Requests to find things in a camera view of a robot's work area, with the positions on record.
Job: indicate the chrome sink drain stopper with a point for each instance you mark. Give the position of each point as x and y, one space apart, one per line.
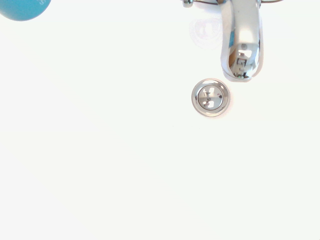
210 97

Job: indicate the white ceramic sink basin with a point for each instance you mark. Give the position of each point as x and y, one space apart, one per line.
100 137

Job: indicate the chrome faucet spout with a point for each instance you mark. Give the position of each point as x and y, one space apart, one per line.
246 30

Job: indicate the blue round bottle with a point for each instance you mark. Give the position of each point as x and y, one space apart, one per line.
22 8

